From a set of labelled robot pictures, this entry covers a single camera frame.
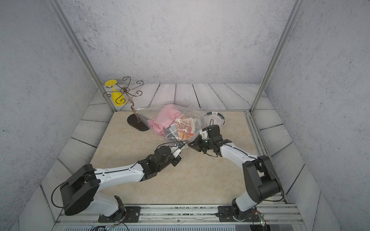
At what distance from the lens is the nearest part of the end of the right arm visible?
26.5 inches

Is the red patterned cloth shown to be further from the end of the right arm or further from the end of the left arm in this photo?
the end of the left arm

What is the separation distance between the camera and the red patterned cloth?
0.95 m

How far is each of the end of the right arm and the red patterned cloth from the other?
105 millimetres
